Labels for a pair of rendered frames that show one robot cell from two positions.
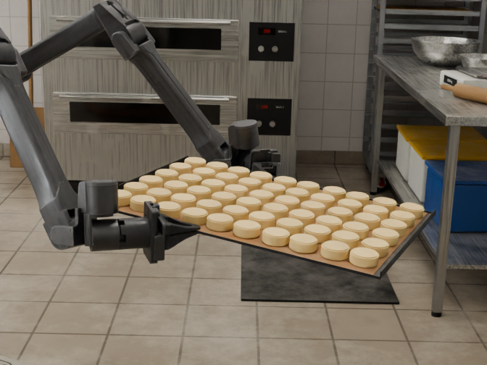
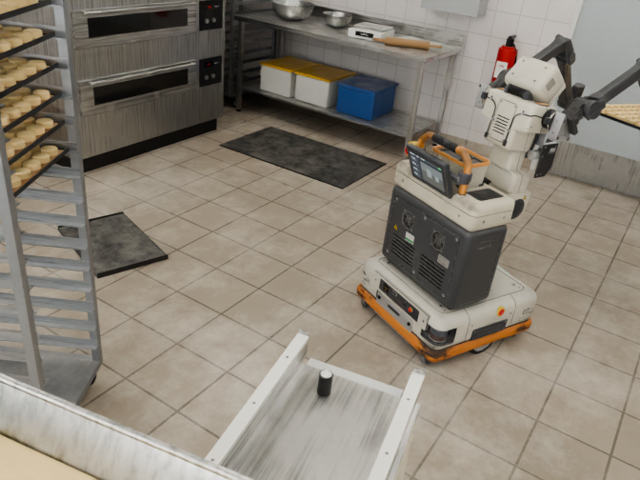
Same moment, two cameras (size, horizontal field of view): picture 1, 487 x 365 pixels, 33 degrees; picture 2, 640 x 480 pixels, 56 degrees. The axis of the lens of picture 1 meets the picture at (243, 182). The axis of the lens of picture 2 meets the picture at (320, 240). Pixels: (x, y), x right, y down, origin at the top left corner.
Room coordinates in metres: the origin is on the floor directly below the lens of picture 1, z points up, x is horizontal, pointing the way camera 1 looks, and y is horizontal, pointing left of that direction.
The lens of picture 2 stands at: (1.36, 3.58, 1.82)
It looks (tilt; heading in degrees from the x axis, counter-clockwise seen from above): 29 degrees down; 301
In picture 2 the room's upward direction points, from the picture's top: 6 degrees clockwise
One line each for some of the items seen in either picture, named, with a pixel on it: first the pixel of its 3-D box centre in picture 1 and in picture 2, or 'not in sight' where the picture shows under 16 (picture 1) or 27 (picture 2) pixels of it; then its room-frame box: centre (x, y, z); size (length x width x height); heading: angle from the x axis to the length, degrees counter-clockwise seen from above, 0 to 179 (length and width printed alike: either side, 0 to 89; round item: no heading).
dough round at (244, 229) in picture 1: (246, 229); not in sight; (1.44, -0.01, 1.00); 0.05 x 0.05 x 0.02
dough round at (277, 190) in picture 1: (273, 190); not in sight; (1.69, -0.07, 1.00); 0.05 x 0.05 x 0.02
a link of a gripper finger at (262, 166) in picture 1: (269, 180); not in sight; (1.83, -0.06, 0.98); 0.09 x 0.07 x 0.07; 20
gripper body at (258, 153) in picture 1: (259, 167); not in sight; (1.90, -0.04, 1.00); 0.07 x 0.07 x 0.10; 20
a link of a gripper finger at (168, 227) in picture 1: (175, 235); not in sight; (1.44, 0.12, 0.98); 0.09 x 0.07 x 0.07; 109
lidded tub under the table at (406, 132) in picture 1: (438, 153); (289, 76); (4.70, -1.14, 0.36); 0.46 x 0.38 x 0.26; 89
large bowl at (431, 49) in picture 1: (444, 52); (292, 10); (4.70, -1.12, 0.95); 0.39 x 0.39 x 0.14
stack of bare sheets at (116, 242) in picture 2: not in sight; (111, 242); (3.89, 1.64, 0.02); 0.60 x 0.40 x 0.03; 163
